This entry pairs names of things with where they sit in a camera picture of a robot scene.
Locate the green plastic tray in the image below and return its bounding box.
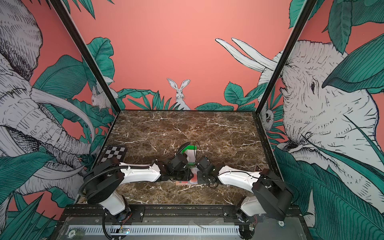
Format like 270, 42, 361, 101
182, 145, 197, 167

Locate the left black frame post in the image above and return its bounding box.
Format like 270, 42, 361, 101
50, 0, 121, 115

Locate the black front mounting rail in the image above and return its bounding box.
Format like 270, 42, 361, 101
58, 203, 304, 224

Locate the white red credit card stack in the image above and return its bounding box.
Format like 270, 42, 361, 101
185, 149, 196, 165

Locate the pink leather card holder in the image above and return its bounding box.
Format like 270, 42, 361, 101
175, 180, 197, 186

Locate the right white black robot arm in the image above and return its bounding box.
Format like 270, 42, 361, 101
196, 156, 294, 221

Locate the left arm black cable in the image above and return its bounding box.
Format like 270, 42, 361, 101
176, 140, 192, 155

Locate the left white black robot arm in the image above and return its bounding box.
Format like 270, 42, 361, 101
79, 154, 194, 216

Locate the black frame post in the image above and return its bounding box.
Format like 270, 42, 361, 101
50, 0, 121, 115
255, 0, 318, 115

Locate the black white checkerboard plate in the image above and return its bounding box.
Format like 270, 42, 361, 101
101, 146, 127, 163

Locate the white slotted cable duct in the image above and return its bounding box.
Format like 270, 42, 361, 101
65, 224, 241, 237

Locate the right black frame post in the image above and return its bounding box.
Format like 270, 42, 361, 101
255, 0, 318, 115

